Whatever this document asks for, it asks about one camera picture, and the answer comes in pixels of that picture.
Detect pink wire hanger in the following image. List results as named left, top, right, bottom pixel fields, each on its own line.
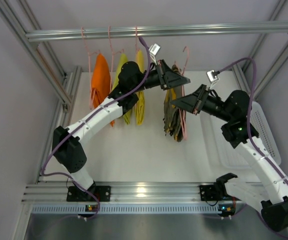
left=80, top=27, right=100, bottom=110
left=107, top=25, right=125, bottom=90
left=174, top=45, right=190, bottom=142
left=135, top=25, right=140, bottom=54

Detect camouflage trousers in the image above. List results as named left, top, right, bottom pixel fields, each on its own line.
left=161, top=64, right=186, bottom=143

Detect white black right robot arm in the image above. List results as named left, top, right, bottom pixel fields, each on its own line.
left=171, top=84, right=288, bottom=232

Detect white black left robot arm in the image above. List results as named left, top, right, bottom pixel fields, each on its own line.
left=52, top=60, right=190, bottom=193

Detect olive green trousers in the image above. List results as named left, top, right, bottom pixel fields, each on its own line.
left=110, top=52, right=134, bottom=125

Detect yellow trousers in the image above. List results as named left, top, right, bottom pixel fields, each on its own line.
left=135, top=50, right=145, bottom=126

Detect orange trousers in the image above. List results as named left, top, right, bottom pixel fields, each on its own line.
left=90, top=53, right=116, bottom=128

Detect white plastic basket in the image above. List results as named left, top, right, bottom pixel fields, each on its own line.
left=200, top=101, right=282, bottom=170

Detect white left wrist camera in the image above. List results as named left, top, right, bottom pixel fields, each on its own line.
left=148, top=43, right=161, bottom=66

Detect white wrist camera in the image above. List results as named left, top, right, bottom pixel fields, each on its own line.
left=206, top=70, right=220, bottom=90
left=148, top=43, right=161, bottom=66

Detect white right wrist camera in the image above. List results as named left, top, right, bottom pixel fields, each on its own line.
left=206, top=70, right=220, bottom=90

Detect aluminium hanging rail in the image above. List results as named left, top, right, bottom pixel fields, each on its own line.
left=25, top=20, right=288, bottom=43

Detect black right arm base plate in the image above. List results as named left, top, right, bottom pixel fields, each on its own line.
left=199, top=184, right=221, bottom=202

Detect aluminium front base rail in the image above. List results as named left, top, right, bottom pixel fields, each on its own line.
left=21, top=181, right=267, bottom=203

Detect aluminium left frame post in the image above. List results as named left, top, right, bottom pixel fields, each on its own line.
left=0, top=0, right=83, bottom=111

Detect aluminium frame post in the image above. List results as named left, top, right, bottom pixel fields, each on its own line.
left=230, top=0, right=288, bottom=101
left=0, top=0, right=83, bottom=111

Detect aluminium right frame post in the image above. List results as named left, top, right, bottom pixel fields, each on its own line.
left=230, top=0, right=288, bottom=101

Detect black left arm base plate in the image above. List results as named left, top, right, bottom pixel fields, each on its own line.
left=66, top=185, right=111, bottom=202

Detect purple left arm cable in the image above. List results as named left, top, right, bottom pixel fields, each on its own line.
left=39, top=36, right=157, bottom=221

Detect grey slotted cable duct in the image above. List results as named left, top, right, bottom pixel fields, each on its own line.
left=31, top=203, right=220, bottom=215

